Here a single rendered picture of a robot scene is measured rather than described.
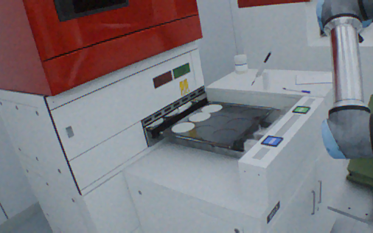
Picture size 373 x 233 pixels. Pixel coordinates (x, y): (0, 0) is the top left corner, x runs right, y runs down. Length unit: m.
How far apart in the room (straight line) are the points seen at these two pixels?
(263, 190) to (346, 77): 0.40
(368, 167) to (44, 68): 1.05
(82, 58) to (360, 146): 0.88
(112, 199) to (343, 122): 0.91
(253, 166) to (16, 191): 2.19
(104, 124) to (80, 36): 0.35
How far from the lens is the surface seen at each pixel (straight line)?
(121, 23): 1.19
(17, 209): 2.82
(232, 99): 1.54
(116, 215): 1.36
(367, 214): 0.95
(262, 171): 0.89
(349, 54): 0.96
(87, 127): 1.17
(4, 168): 2.68
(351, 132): 0.85
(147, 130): 1.34
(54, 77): 1.04
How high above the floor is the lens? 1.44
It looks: 22 degrees down
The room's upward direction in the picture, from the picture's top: 11 degrees counter-clockwise
